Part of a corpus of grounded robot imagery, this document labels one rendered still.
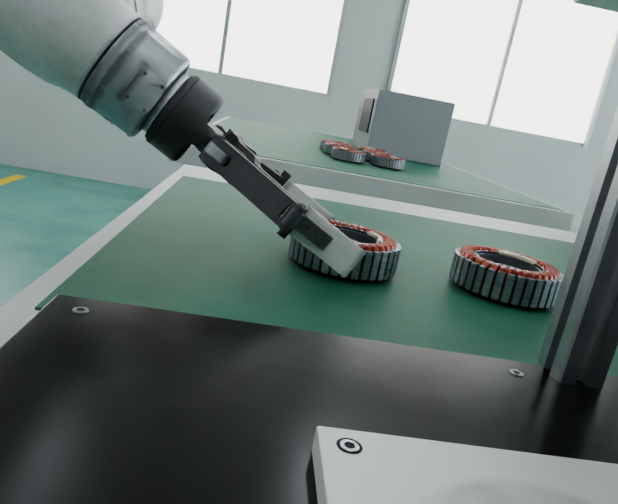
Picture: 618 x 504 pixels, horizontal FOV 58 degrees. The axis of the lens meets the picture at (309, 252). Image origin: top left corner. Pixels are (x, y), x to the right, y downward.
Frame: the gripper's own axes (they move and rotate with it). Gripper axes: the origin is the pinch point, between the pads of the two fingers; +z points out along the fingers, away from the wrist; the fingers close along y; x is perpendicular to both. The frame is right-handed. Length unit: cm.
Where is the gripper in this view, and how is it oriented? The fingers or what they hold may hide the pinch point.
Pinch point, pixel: (331, 237)
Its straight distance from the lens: 56.7
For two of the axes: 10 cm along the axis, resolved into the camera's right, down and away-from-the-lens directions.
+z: 7.5, 5.9, 3.0
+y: 1.5, 2.8, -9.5
